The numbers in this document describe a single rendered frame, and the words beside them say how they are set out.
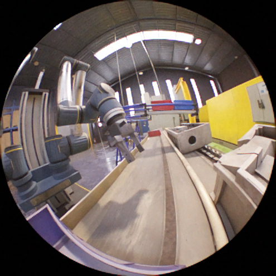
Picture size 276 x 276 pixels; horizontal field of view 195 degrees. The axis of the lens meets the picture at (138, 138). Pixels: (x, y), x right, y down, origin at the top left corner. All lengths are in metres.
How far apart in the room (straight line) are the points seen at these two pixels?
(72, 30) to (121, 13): 3.68
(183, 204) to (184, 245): 0.16
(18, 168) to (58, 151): 0.41
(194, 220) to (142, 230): 0.17
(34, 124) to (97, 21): 8.22
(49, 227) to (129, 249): 0.24
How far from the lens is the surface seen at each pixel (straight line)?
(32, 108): 1.23
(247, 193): 0.21
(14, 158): 0.78
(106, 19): 8.75
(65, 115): 0.43
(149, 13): 9.19
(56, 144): 0.76
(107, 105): 0.35
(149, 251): 0.29
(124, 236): 0.31
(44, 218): 0.34
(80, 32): 8.82
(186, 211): 0.34
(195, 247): 0.31
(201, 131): 0.81
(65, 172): 0.79
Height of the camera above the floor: 1.04
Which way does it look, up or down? 7 degrees down
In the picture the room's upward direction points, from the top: 10 degrees counter-clockwise
